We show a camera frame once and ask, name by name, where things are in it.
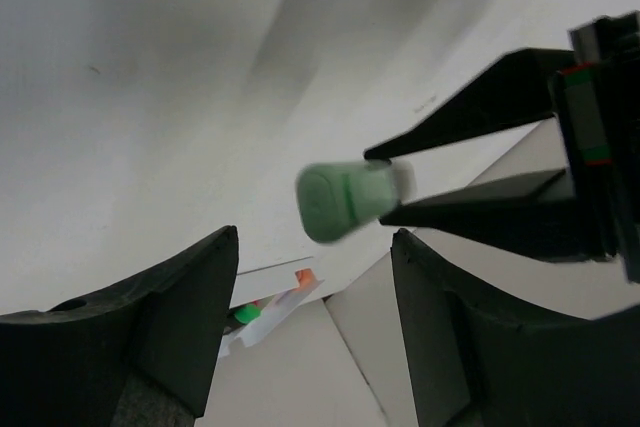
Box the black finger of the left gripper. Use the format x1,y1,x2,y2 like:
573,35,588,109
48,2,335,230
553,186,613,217
380,169,608,263
364,48,574,160

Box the orange grey highlighter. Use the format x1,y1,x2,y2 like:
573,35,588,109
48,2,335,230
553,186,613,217
295,269,316,291

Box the green black highlighter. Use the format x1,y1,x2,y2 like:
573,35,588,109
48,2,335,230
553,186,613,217
233,303,261,326

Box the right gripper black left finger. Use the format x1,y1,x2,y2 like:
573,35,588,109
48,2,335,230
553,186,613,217
1,226,239,420

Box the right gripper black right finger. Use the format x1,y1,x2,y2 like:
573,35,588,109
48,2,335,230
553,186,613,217
391,230,639,426

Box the white compartment tray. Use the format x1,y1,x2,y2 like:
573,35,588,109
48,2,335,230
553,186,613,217
217,256,326,361

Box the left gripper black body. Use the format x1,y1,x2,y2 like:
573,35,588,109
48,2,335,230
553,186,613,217
549,11,639,282

